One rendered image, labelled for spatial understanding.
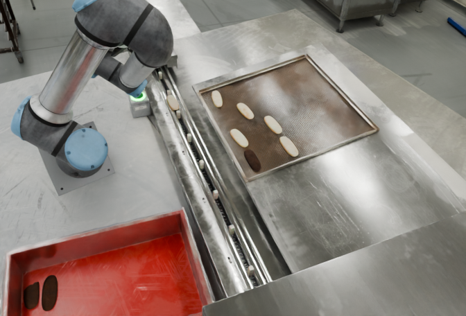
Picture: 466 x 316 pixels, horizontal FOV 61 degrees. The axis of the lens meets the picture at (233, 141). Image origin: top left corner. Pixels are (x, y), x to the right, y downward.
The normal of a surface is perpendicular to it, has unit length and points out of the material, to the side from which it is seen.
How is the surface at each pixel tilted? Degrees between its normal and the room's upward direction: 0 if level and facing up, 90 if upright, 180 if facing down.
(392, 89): 0
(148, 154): 0
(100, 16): 80
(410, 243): 0
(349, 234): 10
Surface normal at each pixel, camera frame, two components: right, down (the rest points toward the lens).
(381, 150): -0.11, -0.67
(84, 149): 0.53, -0.04
